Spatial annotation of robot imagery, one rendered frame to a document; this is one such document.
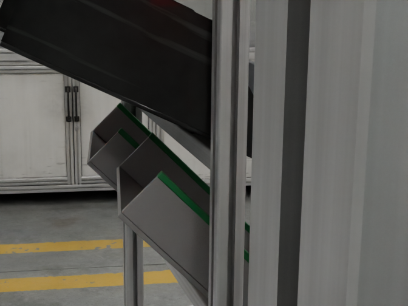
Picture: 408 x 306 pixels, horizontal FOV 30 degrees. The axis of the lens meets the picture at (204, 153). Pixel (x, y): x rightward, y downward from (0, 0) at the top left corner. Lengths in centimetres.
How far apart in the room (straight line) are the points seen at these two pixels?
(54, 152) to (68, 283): 120
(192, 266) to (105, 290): 279
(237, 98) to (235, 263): 11
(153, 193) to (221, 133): 7
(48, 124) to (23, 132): 15
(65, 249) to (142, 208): 327
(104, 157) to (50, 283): 277
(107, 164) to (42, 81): 368
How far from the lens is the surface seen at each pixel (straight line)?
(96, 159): 68
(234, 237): 52
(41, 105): 438
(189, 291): 61
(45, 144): 442
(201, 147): 55
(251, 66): 72
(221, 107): 49
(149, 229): 54
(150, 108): 52
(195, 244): 55
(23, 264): 367
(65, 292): 334
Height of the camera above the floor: 136
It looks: 14 degrees down
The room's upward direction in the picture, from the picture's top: 1 degrees clockwise
